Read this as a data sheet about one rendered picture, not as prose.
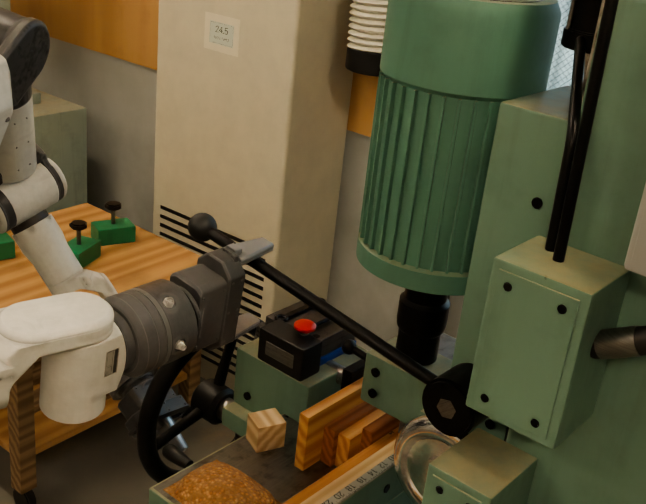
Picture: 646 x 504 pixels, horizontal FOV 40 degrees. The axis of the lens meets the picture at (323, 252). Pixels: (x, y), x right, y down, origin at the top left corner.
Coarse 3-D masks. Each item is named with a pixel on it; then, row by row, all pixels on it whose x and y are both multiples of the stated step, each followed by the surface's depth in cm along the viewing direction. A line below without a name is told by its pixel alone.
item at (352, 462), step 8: (392, 432) 112; (368, 448) 108; (376, 448) 109; (360, 456) 107; (368, 456) 107; (344, 464) 105; (352, 464) 105; (336, 472) 104; (344, 472) 104; (320, 480) 102; (328, 480) 102; (312, 488) 101; (320, 488) 101; (296, 496) 99; (304, 496) 99
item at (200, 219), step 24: (192, 216) 106; (216, 240) 104; (264, 264) 101; (288, 288) 98; (336, 312) 95; (360, 336) 93; (408, 360) 90; (432, 384) 86; (456, 384) 84; (432, 408) 87; (456, 408) 85; (456, 432) 85
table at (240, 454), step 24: (240, 408) 126; (240, 432) 124; (288, 432) 116; (216, 456) 110; (240, 456) 111; (264, 456) 111; (288, 456) 112; (168, 480) 105; (264, 480) 107; (288, 480) 108; (312, 480) 108
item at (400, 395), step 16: (368, 352) 109; (368, 368) 109; (384, 368) 107; (400, 368) 106; (432, 368) 106; (448, 368) 107; (368, 384) 110; (384, 384) 108; (400, 384) 106; (416, 384) 105; (368, 400) 110; (384, 400) 109; (400, 400) 107; (416, 400) 105; (400, 416) 107; (416, 416) 106
